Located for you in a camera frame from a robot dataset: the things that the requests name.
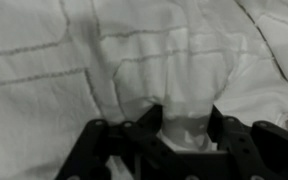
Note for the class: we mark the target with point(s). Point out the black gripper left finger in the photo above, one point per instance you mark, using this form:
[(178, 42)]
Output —
[(135, 143)]

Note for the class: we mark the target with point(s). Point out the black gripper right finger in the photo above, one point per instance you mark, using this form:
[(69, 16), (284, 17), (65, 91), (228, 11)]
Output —
[(259, 152)]

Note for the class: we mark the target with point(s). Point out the white duvet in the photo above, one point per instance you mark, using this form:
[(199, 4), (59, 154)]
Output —
[(65, 62)]

